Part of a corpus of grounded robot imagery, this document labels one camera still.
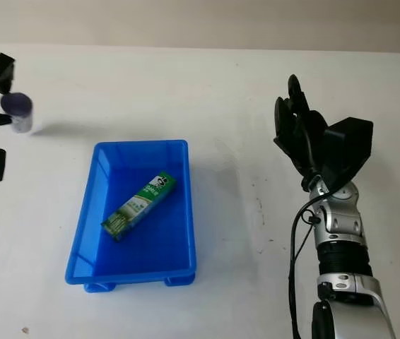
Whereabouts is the green toothpaste box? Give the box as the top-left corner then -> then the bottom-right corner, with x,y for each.
100,171 -> 178,243

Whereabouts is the purple cylindrical can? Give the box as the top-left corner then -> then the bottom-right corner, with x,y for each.
1,92 -> 34,135

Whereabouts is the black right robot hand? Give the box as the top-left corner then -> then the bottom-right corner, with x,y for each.
273,73 -> 329,180

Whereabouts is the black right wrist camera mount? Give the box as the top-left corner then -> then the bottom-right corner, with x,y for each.
321,116 -> 375,192

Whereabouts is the blue plastic tray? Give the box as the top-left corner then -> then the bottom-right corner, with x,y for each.
64,139 -> 199,295

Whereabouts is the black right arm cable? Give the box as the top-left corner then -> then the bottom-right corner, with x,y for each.
286,183 -> 332,339

